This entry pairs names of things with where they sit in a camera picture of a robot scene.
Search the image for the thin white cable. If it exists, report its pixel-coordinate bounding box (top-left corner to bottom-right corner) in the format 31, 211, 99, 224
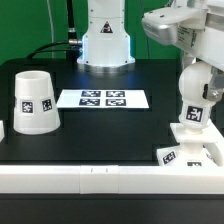
46, 0, 55, 44

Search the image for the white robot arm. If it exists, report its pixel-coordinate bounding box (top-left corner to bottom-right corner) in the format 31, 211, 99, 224
78, 0, 224, 102

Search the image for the white front fence bar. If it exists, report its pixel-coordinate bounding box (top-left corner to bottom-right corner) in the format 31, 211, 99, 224
0, 165, 224, 195

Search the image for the white lamp bulb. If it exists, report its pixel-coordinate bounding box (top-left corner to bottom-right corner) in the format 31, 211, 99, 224
179, 62, 215, 132

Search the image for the white lamp base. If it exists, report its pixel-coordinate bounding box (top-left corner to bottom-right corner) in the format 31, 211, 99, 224
156, 123, 224, 167

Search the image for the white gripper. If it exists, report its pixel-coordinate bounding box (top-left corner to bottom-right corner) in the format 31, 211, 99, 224
142, 0, 224, 102

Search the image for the white left fence block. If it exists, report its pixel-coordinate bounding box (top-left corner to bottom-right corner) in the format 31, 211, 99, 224
0, 120, 5, 142

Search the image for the white fence bar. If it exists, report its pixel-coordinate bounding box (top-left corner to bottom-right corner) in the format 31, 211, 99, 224
207, 140, 224, 167
0, 165, 224, 195

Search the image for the black cable bundle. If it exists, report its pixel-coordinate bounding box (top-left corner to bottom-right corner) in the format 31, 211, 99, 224
26, 0, 83, 60

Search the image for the white lamp shade cone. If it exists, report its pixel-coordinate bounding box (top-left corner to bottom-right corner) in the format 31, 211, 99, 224
13, 71, 60, 135

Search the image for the white right fence bar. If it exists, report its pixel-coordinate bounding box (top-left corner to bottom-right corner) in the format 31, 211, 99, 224
207, 140, 224, 167

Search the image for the white marker sheet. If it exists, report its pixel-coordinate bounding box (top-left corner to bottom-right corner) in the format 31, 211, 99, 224
57, 89, 149, 109

